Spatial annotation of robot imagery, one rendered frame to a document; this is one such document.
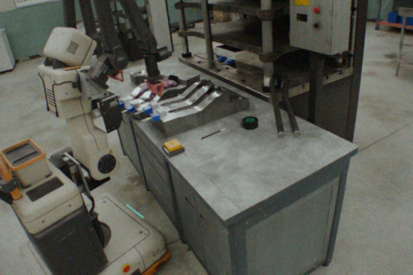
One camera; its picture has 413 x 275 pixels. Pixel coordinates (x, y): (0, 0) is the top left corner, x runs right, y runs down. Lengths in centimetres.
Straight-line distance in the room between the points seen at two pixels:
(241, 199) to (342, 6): 111
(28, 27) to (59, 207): 757
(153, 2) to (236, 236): 517
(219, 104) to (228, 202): 66
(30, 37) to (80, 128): 732
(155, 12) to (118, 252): 483
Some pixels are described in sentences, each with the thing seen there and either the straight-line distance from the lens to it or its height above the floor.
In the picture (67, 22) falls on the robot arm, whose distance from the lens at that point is 169.
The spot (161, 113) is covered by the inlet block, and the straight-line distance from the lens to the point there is 153.
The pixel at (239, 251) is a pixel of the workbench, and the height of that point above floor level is 57.
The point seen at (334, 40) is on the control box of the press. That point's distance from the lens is 173.
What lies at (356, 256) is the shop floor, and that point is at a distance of 204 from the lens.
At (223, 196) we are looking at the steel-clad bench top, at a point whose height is 80.
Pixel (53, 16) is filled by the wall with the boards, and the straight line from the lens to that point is 869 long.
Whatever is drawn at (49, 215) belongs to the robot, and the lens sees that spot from 137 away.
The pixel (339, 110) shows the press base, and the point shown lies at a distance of 253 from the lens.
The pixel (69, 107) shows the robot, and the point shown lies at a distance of 145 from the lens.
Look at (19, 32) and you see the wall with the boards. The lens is 875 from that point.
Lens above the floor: 155
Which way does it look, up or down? 27 degrees down
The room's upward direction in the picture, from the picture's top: 7 degrees counter-clockwise
